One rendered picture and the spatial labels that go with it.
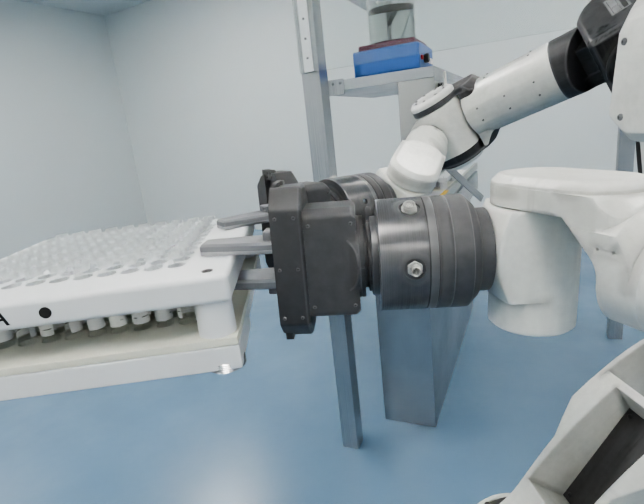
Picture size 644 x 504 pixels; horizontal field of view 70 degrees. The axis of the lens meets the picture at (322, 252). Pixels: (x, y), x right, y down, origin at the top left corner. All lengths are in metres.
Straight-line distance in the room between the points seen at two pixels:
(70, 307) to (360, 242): 0.20
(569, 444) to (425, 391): 1.20
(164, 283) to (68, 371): 0.09
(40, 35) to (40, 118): 0.97
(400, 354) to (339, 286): 1.45
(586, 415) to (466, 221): 0.39
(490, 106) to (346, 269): 0.52
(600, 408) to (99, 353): 0.55
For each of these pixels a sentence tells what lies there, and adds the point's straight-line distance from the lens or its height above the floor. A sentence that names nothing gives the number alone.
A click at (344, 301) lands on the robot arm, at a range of 0.35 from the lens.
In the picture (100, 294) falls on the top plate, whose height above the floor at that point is 1.04.
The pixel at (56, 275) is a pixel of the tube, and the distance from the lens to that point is 0.39.
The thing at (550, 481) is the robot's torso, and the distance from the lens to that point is 0.70.
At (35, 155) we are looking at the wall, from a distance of 6.45.
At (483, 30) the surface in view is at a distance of 1.33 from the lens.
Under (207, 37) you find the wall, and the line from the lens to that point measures 6.14.
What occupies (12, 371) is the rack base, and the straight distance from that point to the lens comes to 0.39.
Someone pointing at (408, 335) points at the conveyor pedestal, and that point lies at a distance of 1.74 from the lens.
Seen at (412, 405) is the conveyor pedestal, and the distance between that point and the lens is 1.89.
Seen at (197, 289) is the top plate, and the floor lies 1.04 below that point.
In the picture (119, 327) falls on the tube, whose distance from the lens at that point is 0.39.
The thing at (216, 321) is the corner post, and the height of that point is 1.01.
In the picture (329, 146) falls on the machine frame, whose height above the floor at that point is 1.08.
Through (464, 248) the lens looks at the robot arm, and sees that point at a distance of 0.33.
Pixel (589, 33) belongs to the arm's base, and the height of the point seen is 1.21.
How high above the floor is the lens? 1.13
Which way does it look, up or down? 15 degrees down
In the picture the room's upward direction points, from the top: 6 degrees counter-clockwise
